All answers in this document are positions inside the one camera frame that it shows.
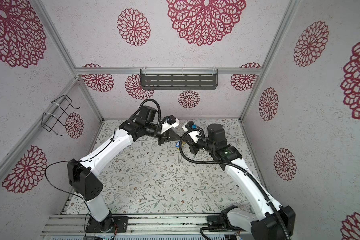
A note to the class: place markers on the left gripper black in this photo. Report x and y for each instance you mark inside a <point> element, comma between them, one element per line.
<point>172,136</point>

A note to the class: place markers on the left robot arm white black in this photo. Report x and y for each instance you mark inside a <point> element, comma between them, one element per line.
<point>147,120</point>

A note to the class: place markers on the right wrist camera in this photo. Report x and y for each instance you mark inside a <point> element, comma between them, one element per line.
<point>196,131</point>

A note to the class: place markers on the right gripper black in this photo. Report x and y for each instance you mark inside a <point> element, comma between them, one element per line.
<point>192,145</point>

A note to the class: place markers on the black wire wall basket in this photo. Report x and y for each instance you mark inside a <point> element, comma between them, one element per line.
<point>53,117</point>

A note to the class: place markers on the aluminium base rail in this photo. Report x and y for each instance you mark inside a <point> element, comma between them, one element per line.
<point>168,223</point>

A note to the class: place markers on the grey slotted wall shelf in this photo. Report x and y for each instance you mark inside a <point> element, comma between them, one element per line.
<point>179,79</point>

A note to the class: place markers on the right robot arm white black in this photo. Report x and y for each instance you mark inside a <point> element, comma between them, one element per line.
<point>269,220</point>

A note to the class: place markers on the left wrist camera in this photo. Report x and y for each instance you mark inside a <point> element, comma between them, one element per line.
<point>169,122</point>

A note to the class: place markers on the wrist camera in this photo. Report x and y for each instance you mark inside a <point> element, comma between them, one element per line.
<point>169,122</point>
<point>196,131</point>

